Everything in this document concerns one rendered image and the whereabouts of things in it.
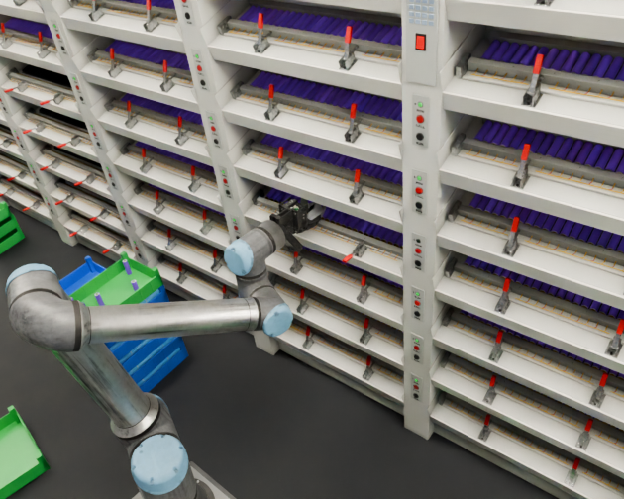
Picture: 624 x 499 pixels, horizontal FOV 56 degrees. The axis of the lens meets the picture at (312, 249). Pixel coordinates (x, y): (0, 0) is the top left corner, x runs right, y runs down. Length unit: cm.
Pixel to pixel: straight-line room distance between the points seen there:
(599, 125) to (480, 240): 42
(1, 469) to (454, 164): 189
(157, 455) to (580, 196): 125
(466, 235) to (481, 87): 38
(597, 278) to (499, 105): 44
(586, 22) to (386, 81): 43
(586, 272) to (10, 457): 202
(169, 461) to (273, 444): 55
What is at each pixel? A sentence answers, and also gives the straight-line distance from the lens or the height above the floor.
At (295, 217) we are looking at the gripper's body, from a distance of 171.
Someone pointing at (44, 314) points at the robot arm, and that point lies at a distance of 141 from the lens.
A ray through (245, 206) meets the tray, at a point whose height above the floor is 73.
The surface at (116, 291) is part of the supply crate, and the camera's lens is 230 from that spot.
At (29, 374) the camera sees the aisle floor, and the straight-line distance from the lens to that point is 276.
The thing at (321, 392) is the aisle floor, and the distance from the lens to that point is 229.
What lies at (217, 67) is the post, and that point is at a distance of 175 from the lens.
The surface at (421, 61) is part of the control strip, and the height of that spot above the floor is 133.
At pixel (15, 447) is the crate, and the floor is 0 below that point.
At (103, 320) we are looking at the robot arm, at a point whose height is 90.
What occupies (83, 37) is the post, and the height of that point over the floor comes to 118.
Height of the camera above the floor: 181
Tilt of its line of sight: 39 degrees down
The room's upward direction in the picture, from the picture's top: 7 degrees counter-clockwise
